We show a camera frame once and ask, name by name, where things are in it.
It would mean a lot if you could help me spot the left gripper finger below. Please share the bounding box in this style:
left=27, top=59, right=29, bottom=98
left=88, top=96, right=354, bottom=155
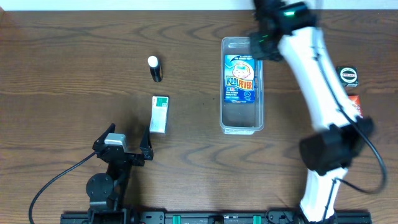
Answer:
left=139, top=126, right=154, bottom=161
left=93, top=123, right=116, bottom=146

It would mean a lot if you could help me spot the blue Kool Fever box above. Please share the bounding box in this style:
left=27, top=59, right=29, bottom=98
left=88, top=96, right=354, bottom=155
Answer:
left=223, top=54, right=256, bottom=103

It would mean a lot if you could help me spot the white green medicine box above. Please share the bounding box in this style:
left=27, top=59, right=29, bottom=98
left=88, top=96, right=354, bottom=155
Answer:
left=149, top=96, right=169, bottom=134

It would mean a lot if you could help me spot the red small box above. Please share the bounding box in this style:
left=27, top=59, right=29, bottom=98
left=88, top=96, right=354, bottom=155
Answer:
left=348, top=95, right=363, bottom=118

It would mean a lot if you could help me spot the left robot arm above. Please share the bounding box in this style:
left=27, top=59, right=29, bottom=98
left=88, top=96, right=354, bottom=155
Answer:
left=86, top=124, right=154, bottom=224

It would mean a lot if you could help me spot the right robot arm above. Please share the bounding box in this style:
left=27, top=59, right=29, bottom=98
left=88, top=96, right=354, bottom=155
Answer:
left=250, top=1, right=374, bottom=223

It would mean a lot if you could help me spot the clear plastic container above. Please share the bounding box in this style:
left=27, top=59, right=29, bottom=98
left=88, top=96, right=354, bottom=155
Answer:
left=220, top=37, right=264, bottom=135

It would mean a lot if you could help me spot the black bottle white cap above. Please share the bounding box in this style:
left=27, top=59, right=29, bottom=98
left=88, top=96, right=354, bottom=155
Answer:
left=147, top=55, right=163, bottom=82

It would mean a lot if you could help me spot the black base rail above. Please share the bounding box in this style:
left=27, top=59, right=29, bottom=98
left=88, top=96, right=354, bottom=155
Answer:
left=60, top=208, right=373, bottom=224

